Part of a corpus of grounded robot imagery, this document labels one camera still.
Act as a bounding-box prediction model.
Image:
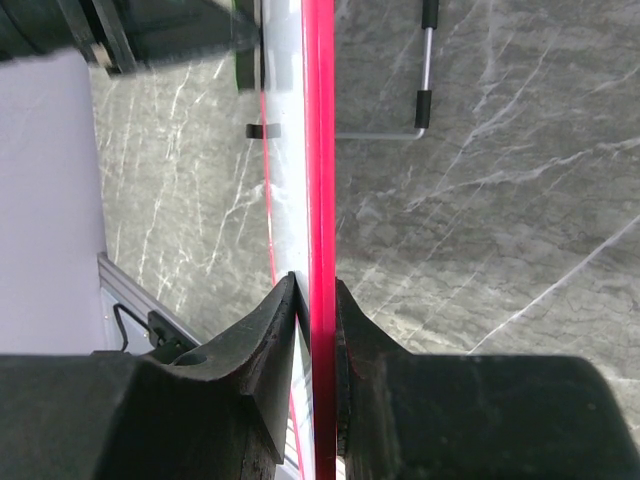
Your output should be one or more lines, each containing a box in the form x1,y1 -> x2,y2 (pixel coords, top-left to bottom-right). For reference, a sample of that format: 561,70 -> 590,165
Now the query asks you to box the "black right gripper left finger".
1,274 -> 299,479

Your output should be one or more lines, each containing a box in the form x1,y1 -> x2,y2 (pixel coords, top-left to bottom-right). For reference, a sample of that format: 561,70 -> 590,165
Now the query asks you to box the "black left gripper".
1,0 -> 259,75

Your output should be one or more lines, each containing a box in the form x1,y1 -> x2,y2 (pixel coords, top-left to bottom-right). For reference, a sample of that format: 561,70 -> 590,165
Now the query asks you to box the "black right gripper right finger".
336,282 -> 639,479

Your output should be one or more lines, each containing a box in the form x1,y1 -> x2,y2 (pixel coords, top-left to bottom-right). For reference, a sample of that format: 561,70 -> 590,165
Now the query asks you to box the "green whiteboard eraser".
232,0 -> 264,93

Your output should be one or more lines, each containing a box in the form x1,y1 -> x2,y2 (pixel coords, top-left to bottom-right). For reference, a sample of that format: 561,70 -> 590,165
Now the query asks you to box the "red framed whiteboard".
259,1 -> 338,479

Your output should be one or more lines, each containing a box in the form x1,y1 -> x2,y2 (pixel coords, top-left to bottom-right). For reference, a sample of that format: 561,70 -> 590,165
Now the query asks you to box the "metal wire whiteboard stand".
244,0 -> 442,142

